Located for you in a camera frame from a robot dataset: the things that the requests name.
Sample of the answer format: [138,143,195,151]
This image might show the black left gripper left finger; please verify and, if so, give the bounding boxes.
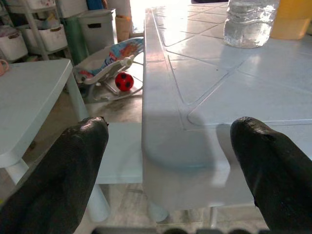
[0,116,110,234]

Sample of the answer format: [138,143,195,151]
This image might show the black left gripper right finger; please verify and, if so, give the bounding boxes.
[230,116,312,234]

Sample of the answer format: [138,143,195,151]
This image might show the low white stool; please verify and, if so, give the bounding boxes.
[96,121,144,186]

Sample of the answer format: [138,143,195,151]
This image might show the small white table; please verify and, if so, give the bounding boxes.
[0,58,111,223]

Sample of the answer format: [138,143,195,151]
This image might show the large white plastic table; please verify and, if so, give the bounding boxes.
[140,0,312,229]

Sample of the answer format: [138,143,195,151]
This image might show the red ball black spots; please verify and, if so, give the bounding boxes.
[115,72,135,93]

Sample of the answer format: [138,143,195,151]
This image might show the pink cup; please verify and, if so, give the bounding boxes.
[0,59,10,77]

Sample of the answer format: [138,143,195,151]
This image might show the colourful baby bouncer seat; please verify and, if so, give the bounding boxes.
[73,37,145,103]

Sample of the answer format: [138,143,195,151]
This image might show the green cylindrical bin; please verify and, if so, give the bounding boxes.
[63,16,90,66]

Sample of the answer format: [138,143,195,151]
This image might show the white storage basket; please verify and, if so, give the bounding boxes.
[8,0,58,13]
[18,24,68,52]
[0,30,29,62]

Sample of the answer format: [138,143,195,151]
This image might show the white shelf rack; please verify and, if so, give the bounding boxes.
[0,0,72,62]

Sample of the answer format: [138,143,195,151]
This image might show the grey lidded storage bin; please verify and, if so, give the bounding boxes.
[77,8,118,55]

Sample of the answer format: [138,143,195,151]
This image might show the clear water bottle blue label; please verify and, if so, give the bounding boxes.
[223,0,280,49]

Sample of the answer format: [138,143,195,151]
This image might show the yellow orange juice bottle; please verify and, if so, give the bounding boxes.
[269,0,312,40]

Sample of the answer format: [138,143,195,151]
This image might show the tan woven basket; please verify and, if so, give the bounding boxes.
[115,15,134,44]

